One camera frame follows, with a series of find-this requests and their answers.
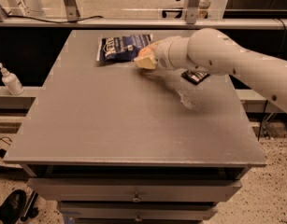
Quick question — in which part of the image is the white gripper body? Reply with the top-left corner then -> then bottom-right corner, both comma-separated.
155,36 -> 179,70

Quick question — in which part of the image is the black tool by shoe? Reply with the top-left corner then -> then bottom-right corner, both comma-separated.
21,191 -> 38,222

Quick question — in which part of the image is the orange fruit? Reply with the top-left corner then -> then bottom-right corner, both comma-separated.
138,47 -> 153,57

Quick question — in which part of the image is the black shoe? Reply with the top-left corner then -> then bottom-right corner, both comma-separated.
0,189 -> 26,224

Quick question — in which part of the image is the black snack packet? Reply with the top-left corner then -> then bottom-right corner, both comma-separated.
181,70 -> 208,85

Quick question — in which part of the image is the white pump bottle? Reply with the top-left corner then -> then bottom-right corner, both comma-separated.
0,63 -> 24,95

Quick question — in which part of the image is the top grey drawer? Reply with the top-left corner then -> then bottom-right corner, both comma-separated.
28,178 -> 242,203

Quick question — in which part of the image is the blue chip bag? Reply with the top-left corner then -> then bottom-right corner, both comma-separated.
96,34 -> 153,63

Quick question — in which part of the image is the black cable on shelf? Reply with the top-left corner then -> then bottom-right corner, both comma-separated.
0,7 -> 104,24

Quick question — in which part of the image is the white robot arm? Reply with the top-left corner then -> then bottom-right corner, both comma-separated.
134,28 -> 287,113

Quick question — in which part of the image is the grey drawer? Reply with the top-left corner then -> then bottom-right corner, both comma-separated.
28,178 -> 242,203
58,202 -> 218,221

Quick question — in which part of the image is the grey drawer cabinet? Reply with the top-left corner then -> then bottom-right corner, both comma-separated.
5,30 -> 265,224

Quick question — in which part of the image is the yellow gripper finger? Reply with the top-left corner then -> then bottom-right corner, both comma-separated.
134,54 -> 157,70
147,40 -> 163,49

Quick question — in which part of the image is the black floor cable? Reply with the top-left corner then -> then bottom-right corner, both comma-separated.
0,132 -> 13,161

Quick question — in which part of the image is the metal shelf rail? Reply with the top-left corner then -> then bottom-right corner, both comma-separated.
0,18 -> 287,30

